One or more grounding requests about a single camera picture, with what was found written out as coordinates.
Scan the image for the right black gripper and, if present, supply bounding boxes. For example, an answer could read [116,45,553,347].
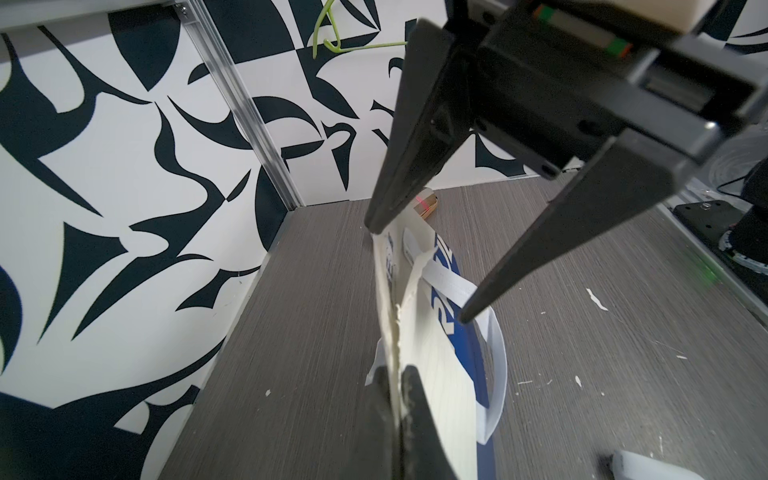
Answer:
[446,1,767,323]

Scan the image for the white paper receipt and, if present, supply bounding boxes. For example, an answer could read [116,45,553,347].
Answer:
[397,250,477,479]

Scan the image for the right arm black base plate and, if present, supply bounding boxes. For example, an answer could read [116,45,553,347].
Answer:
[672,200,767,296]

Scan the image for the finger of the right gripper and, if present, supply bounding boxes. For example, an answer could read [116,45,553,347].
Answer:
[364,19,480,234]

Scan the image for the small white stapler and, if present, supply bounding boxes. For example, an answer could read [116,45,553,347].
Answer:
[610,450,703,480]

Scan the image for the green clothes hanger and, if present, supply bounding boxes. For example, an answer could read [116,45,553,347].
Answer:
[309,0,408,59]

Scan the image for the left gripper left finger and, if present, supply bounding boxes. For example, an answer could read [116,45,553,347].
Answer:
[341,368,395,480]

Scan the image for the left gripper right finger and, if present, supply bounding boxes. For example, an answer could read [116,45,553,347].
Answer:
[401,365,456,479]

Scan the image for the blue white paper bag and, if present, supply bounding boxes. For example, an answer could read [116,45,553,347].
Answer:
[372,207,508,479]

